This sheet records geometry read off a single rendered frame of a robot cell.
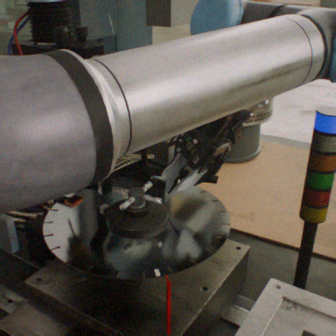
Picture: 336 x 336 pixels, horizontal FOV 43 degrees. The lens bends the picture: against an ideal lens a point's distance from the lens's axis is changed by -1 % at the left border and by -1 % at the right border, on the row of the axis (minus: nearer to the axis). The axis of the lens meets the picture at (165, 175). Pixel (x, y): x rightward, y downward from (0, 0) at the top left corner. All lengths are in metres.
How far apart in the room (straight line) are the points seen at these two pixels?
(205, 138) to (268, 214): 0.55
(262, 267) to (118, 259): 0.42
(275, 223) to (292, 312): 0.49
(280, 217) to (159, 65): 0.90
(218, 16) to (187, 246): 0.35
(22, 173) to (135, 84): 0.10
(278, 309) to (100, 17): 0.64
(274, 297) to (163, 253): 0.18
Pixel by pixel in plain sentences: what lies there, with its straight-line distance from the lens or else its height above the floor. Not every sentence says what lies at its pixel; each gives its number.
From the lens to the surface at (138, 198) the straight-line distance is 0.73.
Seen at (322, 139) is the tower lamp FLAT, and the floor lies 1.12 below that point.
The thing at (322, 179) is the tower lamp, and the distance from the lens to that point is 0.72.
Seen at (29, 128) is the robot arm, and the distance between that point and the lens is 0.25.
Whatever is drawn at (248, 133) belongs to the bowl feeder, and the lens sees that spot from 1.42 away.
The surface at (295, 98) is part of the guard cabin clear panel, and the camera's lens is 1.71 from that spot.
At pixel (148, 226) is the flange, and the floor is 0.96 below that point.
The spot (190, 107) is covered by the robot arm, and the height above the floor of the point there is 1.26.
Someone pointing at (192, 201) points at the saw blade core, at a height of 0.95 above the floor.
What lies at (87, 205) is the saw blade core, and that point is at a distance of 0.82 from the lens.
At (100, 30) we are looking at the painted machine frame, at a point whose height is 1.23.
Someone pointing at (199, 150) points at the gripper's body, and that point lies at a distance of 0.68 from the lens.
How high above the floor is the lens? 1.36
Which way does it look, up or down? 27 degrees down
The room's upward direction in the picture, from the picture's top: straight up
